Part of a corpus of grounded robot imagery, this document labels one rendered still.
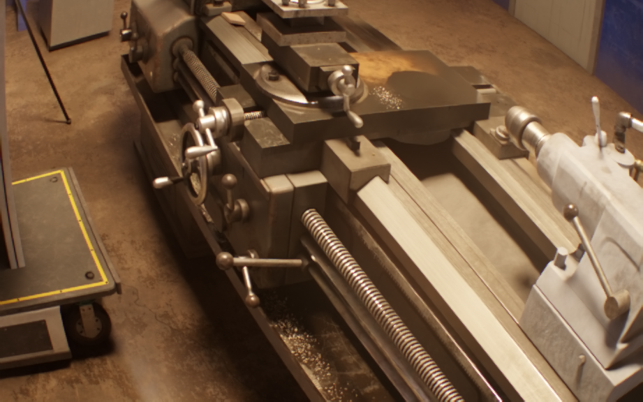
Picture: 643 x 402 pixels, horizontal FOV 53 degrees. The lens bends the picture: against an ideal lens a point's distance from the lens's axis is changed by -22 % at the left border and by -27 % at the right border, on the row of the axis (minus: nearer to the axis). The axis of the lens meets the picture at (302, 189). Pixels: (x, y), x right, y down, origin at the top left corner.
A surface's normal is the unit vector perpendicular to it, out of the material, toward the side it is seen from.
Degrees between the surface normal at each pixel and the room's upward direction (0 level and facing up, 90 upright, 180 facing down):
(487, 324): 36
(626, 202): 0
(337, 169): 90
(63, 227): 0
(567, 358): 90
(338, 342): 0
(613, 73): 90
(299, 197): 90
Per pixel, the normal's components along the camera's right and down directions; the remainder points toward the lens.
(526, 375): -0.46, -0.58
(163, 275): 0.09, -0.83
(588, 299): -0.79, -0.19
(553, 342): -0.90, 0.16
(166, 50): 0.42, 0.54
